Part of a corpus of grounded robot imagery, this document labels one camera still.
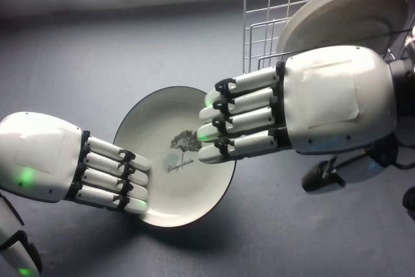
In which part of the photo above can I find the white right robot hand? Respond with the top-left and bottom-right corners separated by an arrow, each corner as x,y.
197,44 -> 398,194

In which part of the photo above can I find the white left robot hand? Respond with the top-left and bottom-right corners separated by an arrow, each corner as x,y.
0,111 -> 152,277

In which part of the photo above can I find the white plate with leaf print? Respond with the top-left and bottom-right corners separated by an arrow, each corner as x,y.
112,86 -> 238,228
277,0 -> 408,64

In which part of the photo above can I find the chrome wire dish rack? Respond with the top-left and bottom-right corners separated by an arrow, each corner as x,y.
243,0 -> 415,78

